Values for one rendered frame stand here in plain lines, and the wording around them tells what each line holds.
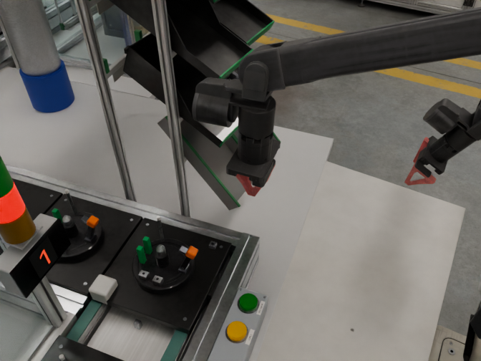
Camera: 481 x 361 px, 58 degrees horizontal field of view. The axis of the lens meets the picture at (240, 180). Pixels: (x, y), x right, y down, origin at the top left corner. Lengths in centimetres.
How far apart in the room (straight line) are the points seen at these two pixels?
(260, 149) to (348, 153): 220
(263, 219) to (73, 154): 69
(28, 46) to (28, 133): 30
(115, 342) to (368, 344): 56
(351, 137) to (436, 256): 183
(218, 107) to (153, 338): 55
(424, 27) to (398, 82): 309
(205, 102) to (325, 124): 244
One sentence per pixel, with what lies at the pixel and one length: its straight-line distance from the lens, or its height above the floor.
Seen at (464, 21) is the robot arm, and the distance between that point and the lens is 63.
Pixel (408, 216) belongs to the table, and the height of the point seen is 86.
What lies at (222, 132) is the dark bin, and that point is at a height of 120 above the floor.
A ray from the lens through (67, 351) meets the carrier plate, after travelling 99.
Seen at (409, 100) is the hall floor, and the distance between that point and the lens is 351.
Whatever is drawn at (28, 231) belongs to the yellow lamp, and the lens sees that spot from 77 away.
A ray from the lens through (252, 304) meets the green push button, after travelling 97.
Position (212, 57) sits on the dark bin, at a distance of 93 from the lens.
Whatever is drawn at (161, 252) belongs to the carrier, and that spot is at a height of 104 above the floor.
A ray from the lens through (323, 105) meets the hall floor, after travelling 328.
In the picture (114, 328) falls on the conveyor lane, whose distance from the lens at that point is 104.
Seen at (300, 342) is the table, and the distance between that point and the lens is 106.
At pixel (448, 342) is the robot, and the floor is 28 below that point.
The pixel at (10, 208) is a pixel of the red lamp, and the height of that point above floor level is 134.
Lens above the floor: 181
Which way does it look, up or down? 44 degrees down
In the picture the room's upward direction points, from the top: straight up
